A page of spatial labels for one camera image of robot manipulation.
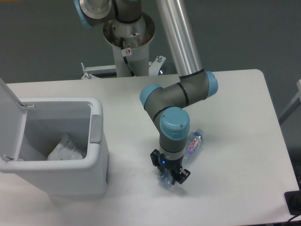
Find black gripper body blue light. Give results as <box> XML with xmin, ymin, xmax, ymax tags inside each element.
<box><xmin>158</xmin><ymin>153</ymin><xmax>184</xmax><ymax>182</ymax></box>

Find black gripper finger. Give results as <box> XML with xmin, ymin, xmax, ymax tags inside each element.
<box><xmin>150</xmin><ymin>149</ymin><xmax>161</xmax><ymax>168</ymax></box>
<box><xmin>173</xmin><ymin>168</ymin><xmax>190</xmax><ymax>185</ymax></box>

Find clear plastic water bottle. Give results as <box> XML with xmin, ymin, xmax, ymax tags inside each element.
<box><xmin>157</xmin><ymin>129</ymin><xmax>204</xmax><ymax>189</ymax></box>

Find white plastic wrapper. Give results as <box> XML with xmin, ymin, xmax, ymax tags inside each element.
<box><xmin>47</xmin><ymin>133</ymin><xmax>86</xmax><ymax>161</ymax></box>

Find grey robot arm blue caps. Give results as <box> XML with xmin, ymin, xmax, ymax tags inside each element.
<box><xmin>74</xmin><ymin>0</ymin><xmax>218</xmax><ymax>184</ymax></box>

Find white trash can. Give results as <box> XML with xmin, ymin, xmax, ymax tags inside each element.
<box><xmin>0</xmin><ymin>96</ymin><xmax>109</xmax><ymax>195</ymax></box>

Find white trash can lid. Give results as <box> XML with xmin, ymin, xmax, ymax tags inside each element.
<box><xmin>0</xmin><ymin>81</ymin><xmax>27</xmax><ymax>161</ymax></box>

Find black device at table corner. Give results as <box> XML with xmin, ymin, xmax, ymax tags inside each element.
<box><xmin>284</xmin><ymin>190</ymin><xmax>301</xmax><ymax>215</ymax></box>

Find white metal base frame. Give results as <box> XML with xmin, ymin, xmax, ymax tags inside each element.
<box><xmin>80</xmin><ymin>55</ymin><xmax>179</xmax><ymax>80</ymax></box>

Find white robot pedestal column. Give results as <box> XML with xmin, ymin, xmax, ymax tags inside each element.
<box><xmin>103</xmin><ymin>12</ymin><xmax>155</xmax><ymax>77</ymax></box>

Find black cable on pedestal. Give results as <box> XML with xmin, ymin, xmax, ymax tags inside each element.
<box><xmin>120</xmin><ymin>37</ymin><xmax>136</xmax><ymax>77</ymax></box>

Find white frame at right edge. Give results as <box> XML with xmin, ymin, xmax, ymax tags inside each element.
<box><xmin>278</xmin><ymin>80</ymin><xmax>301</xmax><ymax>125</ymax></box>

